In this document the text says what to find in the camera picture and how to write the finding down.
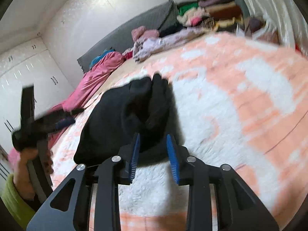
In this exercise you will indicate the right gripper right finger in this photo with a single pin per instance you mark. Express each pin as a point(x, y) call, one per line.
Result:
point(238, 207)

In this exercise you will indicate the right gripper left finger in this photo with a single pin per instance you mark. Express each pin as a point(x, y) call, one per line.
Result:
point(69, 206)

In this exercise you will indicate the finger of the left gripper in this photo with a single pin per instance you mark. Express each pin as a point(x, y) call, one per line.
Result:
point(55, 121)
point(27, 106)

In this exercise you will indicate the black sweatshirt orange cuffs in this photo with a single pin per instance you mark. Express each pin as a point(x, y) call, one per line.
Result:
point(144, 106)

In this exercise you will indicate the green sleeve forearm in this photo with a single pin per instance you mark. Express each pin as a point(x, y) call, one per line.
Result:
point(18, 208)

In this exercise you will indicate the bag of small clothes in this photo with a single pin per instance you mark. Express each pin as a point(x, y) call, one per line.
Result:
point(258, 28)

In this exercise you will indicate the stack of folded clothes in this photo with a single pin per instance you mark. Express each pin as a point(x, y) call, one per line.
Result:
point(213, 15)

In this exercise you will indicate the person's left hand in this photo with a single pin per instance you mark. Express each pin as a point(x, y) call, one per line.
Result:
point(21, 178)

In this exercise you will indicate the white wardrobe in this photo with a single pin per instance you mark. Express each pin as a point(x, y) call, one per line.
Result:
point(29, 63)

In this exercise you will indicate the pink velvet duvet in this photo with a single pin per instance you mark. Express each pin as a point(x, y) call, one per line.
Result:
point(92, 81)

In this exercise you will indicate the blue cloth on duvet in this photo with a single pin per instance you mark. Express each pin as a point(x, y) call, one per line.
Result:
point(99, 57)

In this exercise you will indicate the beige plush bed sheet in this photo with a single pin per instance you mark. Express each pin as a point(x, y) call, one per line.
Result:
point(130, 70)

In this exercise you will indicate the dark red garment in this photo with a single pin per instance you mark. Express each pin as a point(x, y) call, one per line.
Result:
point(128, 54)

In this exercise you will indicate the peach white plaid blanket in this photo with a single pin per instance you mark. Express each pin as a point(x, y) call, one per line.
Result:
point(239, 102)

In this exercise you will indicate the lilac crumpled garment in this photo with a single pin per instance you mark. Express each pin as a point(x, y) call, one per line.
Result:
point(144, 48)

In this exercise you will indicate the pink fluffy pillow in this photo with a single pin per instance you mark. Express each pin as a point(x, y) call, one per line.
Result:
point(142, 33)

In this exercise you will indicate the grey padded headboard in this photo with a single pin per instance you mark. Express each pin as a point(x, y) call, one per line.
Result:
point(160, 18)

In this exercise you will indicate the white satin curtain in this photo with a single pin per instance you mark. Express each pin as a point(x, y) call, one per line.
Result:
point(285, 14)

